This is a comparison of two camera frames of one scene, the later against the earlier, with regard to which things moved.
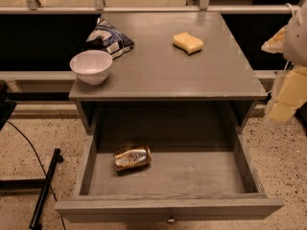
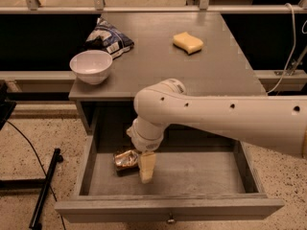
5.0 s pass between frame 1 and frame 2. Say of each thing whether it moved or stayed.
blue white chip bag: stayed
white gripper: moved
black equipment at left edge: stayed
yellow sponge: stayed
